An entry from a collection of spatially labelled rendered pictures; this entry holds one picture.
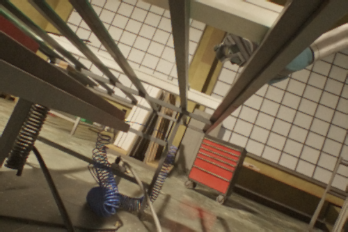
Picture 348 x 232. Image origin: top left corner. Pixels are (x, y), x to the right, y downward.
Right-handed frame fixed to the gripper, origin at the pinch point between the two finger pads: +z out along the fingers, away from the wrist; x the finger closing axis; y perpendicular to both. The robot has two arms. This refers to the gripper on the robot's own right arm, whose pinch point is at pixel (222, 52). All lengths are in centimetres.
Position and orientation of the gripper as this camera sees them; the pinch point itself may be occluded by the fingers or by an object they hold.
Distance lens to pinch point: 95.1
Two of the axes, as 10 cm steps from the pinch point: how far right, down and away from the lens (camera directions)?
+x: 4.6, 8.7, -1.4
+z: -7.4, 2.9, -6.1
